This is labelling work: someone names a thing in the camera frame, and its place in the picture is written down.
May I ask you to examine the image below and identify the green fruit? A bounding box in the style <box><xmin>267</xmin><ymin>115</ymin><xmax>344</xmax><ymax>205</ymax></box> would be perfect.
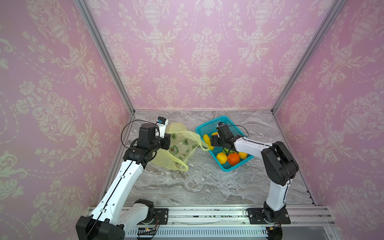
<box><xmin>223</xmin><ymin>148</ymin><xmax>234</xmax><ymax>156</ymax></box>

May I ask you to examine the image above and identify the yellow round fruit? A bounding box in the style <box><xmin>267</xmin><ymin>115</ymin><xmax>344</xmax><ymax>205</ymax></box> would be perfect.
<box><xmin>216</xmin><ymin>152</ymin><xmax>228</xmax><ymax>165</ymax></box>

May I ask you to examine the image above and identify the yellow plastic bag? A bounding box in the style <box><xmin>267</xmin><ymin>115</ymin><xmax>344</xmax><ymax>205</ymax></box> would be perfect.
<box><xmin>151</xmin><ymin>123</ymin><xmax>210</xmax><ymax>172</ymax></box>

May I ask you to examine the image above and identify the yellow lemon fruit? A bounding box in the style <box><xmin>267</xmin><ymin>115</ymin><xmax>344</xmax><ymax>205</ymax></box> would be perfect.
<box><xmin>238</xmin><ymin>152</ymin><xmax>248</xmax><ymax>160</ymax></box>

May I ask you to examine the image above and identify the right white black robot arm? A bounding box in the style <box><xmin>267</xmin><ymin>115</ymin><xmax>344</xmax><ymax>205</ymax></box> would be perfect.
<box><xmin>211</xmin><ymin>122</ymin><xmax>299</xmax><ymax>224</ymax></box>

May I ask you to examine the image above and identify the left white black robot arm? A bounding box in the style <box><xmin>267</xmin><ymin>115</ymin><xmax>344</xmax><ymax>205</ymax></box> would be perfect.
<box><xmin>76</xmin><ymin>117</ymin><xmax>171</xmax><ymax>240</ymax></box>

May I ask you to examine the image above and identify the teal plastic basket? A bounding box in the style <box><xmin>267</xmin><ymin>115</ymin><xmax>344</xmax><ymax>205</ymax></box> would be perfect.
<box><xmin>196</xmin><ymin>116</ymin><xmax>254</xmax><ymax>172</ymax></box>

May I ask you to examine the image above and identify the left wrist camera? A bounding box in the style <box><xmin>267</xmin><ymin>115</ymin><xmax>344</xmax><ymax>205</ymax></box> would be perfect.
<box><xmin>156</xmin><ymin>117</ymin><xmax>168</xmax><ymax>138</ymax></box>

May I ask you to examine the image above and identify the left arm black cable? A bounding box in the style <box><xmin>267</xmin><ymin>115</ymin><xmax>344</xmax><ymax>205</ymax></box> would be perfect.
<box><xmin>120</xmin><ymin>119</ymin><xmax>160</xmax><ymax>161</ymax></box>

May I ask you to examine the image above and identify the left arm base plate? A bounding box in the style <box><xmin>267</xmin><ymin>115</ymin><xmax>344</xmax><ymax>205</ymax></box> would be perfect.
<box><xmin>141</xmin><ymin>208</ymin><xmax>169</xmax><ymax>225</ymax></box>

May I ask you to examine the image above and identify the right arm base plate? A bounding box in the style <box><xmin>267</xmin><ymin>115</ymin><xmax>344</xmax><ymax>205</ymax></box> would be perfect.
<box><xmin>245</xmin><ymin>208</ymin><xmax>291</xmax><ymax>225</ymax></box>

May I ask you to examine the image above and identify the left corner aluminium post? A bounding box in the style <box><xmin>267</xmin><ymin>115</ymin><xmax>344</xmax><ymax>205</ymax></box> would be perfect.
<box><xmin>74</xmin><ymin>0</ymin><xmax>135</xmax><ymax>116</ymax></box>

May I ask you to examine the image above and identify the corner aluminium post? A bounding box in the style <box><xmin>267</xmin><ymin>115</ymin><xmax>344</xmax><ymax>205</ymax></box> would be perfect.
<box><xmin>271</xmin><ymin>0</ymin><xmax>347</xmax><ymax>116</ymax></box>
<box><xmin>74</xmin><ymin>0</ymin><xmax>135</xmax><ymax>116</ymax></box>

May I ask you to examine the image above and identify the right corner aluminium post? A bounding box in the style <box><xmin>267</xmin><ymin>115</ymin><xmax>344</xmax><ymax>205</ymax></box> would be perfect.
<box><xmin>271</xmin><ymin>0</ymin><xmax>347</xmax><ymax>116</ymax></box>

